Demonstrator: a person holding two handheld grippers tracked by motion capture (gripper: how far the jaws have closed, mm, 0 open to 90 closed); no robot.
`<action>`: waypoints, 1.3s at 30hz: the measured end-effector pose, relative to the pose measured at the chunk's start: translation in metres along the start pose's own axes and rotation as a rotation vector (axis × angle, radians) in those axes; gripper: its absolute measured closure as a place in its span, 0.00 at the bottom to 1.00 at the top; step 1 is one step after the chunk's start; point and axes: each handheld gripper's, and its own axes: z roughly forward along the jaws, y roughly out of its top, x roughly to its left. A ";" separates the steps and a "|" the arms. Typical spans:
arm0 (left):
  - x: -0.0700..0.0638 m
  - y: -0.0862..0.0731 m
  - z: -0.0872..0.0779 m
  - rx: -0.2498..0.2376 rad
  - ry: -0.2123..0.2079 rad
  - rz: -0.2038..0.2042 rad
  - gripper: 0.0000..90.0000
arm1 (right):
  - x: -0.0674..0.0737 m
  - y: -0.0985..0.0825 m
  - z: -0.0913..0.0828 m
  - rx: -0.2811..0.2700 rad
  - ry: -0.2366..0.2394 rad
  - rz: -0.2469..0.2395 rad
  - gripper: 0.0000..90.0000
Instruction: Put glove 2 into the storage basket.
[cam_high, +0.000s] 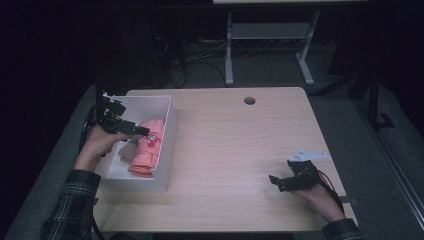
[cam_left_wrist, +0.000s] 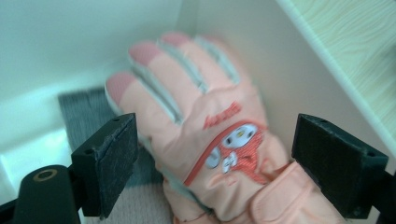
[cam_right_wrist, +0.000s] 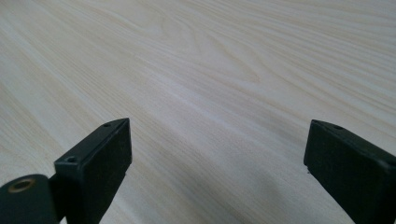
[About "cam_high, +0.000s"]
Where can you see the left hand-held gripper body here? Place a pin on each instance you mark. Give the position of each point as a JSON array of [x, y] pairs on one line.
[[113, 118]]

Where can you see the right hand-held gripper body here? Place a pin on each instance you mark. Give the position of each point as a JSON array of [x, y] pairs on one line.
[[303, 175]]

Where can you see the pink padded glove with print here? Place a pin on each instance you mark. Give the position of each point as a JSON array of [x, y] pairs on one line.
[[146, 160]]

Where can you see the white box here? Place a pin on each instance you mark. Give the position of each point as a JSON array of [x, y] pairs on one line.
[[165, 180]]

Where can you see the person's right hand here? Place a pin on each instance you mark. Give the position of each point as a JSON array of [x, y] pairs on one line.
[[320, 201]]

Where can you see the person's left hand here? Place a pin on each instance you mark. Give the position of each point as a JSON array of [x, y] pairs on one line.
[[96, 145]]

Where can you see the grey metal stand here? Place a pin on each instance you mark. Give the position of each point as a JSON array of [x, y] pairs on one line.
[[266, 30]]

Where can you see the metal floor rail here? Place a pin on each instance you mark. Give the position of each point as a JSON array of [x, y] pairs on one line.
[[400, 173]]

